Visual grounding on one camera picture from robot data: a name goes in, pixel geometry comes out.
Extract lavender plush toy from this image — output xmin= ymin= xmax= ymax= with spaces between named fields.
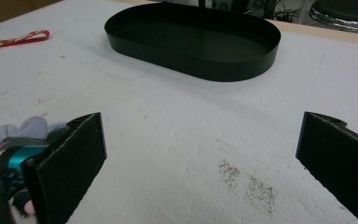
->
xmin=0 ymin=116 xmax=72 ymax=217

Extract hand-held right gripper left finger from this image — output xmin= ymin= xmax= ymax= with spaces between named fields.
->
xmin=21 ymin=111 xmax=108 ymax=224

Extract black oval tray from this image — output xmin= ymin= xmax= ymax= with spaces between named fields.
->
xmin=103 ymin=2 xmax=282 ymax=83

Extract red patterned lanyard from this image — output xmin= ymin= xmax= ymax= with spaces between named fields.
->
xmin=0 ymin=29 xmax=51 ymax=53

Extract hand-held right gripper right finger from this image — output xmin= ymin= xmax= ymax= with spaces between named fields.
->
xmin=295 ymin=111 xmax=358 ymax=224

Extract dark tangled cables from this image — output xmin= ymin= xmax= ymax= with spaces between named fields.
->
xmin=260 ymin=0 xmax=301 ymax=22

